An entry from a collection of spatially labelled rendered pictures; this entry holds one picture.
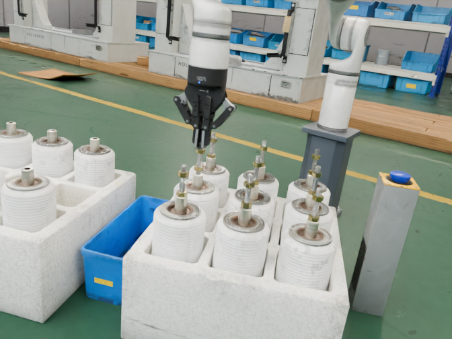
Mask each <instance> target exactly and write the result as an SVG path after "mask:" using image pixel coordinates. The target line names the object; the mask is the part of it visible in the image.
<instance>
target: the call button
mask: <svg viewBox="0 0 452 339"><path fill-rule="evenodd" d="M390 176H391V179H392V180H393V181H396V182H400V183H407V182H408V181H409V180H410V178H411V175H410V174H408V173H406V172H402V171H398V170H393V171H391V172H390Z"/></svg>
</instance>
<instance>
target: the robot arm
mask: <svg viewBox="0 0 452 339"><path fill-rule="evenodd" d="M355 1H356V0H326V5H327V9H328V23H329V35H330V44H331V45H332V47H334V48H336V49H340V50H349V51H352V54H351V55H350V56H349V57H348V58H347V59H344V60H341V61H335V62H332V63H330V65H329V69H328V76H327V79H326V86H325V90H324V96H323V100H322V106H321V110H320V114H319V120H318V125H317V127H318V128H320V129H323V130H327V131H330V132H335V133H345V132H346V131H347V128H348V123H349V120H350V114H351V110H352V105H353V102H354V96H355V92H356V87H357V83H358V80H359V74H360V70H361V65H362V62H363V57H364V53H365V49H366V46H367V42H368V39H369V34H370V31H371V24H370V21H369V20H367V19H363V18H356V17H345V16H343V15H344V13H345V12H346V11H347V10H348V9H349V8H350V7H351V6H352V4H353V3H354V2H355ZM192 4H193V8H194V18H193V26H192V39H191V43H190V51H189V61H188V78H187V82H188V84H187V86H186V88H185V90H184V93H182V94H180V95H178V96H175V97H174V102H175V104H176V106H177V108H178V110H179V111H180V114H181V115H182V117H183V119H184V121H185V123H186V124H190V125H192V126H193V128H194V130H193V136H192V142H193V143H194V146H195V147H198V146H199V143H200V142H201V143H200V148H201V149H205V148H206V147H207V145H209V144H210V142H211V130H212V129H216V128H218V127H220V126H221V125H222V124H223V123H224V122H225V121H226V120H227V119H228V118H229V117H230V116H231V115H232V114H233V113H234V112H235V110H236V109H237V106H236V105H235V104H232V103H231V102H230V101H229V100H228V99H227V92H226V84H227V72H228V66H234V67H241V63H242V58H241V57H240V56H237V55H233V54H229V41H230V34H231V22H232V11H231V9H230V8H229V7H228V6H226V5H224V4H222V2H221V0H192ZM188 101H189V102H190V105H191V106H192V111H191V109H190V108H189V106H188V104H187V103H188ZM222 104H223V107H222V111H223V113H222V114H221V115H220V116H219V117H218V118H217V119H216V121H214V122H213V119H214V117H215V112H216V111H217V110H218V109H219V107H220V106H221V105H222ZM203 119H204V120H203Z"/></svg>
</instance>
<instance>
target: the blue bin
mask: <svg viewBox="0 0 452 339"><path fill-rule="evenodd" d="M167 201H169V200H165V199H161V198H156V197H152V196H145V195H144V196H140V197H138V198H137V199H136V200H135V201H134V202H132V203H131V204H130V205H129V206H127V207H126V208H125V209H124V210H123V211H122V212H121V213H120V214H119V215H117V216H116V217H115V218H114V219H112V220H111V221H110V222H109V223H108V224H107V225H106V226H105V227H103V228H102V229H101V230H100V231H99V232H97V233H96V234H95V235H94V236H93V237H92V238H91V239H90V240H88V241H87V242H86V243H85V244H84V245H82V247H81V255H82V256H83V262H84V272H85V290H86V296H87V297H89V298H91V299H96V300H98V301H103V302H107V303H111V304H114V305H118V306H122V263H123V257H124V256H125V255H126V253H127V252H128V251H129V250H130V249H131V248H132V246H133V245H134V244H135V242H136V241H137V240H138V238H140V236H141V235H142V234H143V233H144V231H145V230H146V229H147V228H148V226H150V224H151V223H152V222H153V216H154V215H153V214H154V212H155V210H156V208H157V207H159V206H160V205H162V204H163V203H165V202H167Z"/></svg>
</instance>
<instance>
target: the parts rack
mask: <svg viewBox="0 0 452 339"><path fill-rule="evenodd" d="M137 1H140V2H146V3H157V0H137ZM223 4H224V3H223ZM224 5H226V6H228V7H229V8H230V9H231V11H234V12H241V13H253V14H260V15H272V16H279V17H285V16H287V12H288V10H287V9H274V8H266V7H252V6H245V5H232V4H224ZM344 16H345V17H356V18H363V19H367V20H369V21H370V24H371V26H374V27H380V28H393V29H400V30H411V31H419V32H431V33H437V34H446V36H445V41H444V44H443V48H442V51H441V55H440V58H439V62H438V65H437V70H436V72H434V73H423V72H419V71H410V70H405V69H402V68H401V66H396V65H387V66H381V65H375V63H374V62H369V61H364V62H362V65H361V70H362V71H370V72H375V73H383V74H388V75H395V76H400V77H408V78H413V79H421V80H425V81H432V87H431V90H430V94H429V95H427V96H428V97H432V98H435V97H436V96H435V93H441V92H440V90H441V86H442V84H443V80H444V76H445V73H446V70H447V67H448V63H449V59H450V56H451V52H452V16H451V20H450V22H449V25H441V24H428V23H420V22H407V21H400V20H385V19H378V18H371V17H357V16H350V15H344ZM135 34H140V35H144V36H152V37H155V32H153V31H150V30H140V29H136V32H135ZM229 49H232V50H240V51H245V52H252V53H257V54H265V55H267V54H266V53H274V52H275V51H276V50H273V49H268V48H259V47H254V46H246V45H242V44H232V43H229ZM335 61H341V60H338V59H332V58H331V57H324V61H323V64H325V65H330V63H332V62H335Z"/></svg>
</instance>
